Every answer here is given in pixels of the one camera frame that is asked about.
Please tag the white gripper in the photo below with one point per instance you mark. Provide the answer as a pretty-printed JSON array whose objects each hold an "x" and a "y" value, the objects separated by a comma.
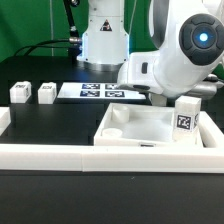
[{"x": 146, "y": 72}]

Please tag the white square tabletop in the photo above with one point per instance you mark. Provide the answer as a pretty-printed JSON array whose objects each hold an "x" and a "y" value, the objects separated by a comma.
[{"x": 140, "y": 125}]

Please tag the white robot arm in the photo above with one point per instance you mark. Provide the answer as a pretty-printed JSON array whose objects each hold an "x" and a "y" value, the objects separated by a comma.
[{"x": 188, "y": 36}]

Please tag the white marker sheet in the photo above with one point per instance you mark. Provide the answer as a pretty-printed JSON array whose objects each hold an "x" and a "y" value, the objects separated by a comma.
[{"x": 74, "y": 90}]

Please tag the white U-shaped fence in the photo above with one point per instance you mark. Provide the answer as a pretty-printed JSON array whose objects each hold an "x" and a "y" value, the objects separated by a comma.
[{"x": 206, "y": 159}]

